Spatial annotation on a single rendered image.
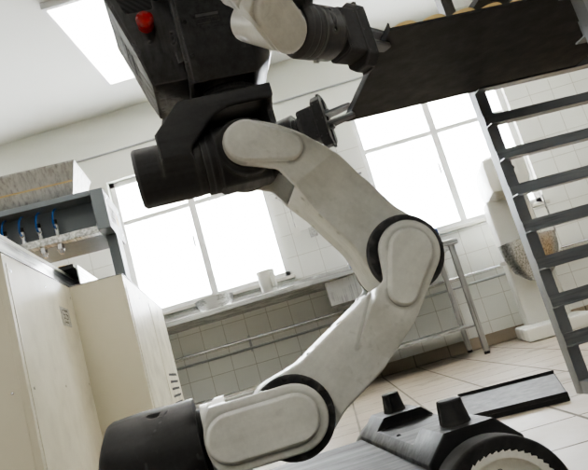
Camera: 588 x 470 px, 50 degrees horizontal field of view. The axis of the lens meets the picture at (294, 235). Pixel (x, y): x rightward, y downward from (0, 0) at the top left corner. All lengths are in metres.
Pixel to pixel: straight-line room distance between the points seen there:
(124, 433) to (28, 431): 0.64
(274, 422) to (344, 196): 0.42
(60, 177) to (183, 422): 1.65
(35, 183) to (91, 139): 3.63
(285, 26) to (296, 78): 5.03
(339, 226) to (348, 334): 0.19
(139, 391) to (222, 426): 1.33
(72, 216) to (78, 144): 3.69
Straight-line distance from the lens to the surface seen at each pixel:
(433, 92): 1.51
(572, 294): 1.58
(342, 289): 4.87
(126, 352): 2.37
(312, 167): 1.14
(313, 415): 1.06
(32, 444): 1.73
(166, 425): 1.09
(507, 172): 1.58
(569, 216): 1.62
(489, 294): 5.64
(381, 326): 1.11
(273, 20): 0.95
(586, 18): 1.26
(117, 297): 2.39
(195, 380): 5.61
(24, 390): 1.73
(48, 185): 2.59
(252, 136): 1.14
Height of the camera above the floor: 0.38
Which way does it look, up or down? 10 degrees up
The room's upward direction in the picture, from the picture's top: 16 degrees counter-clockwise
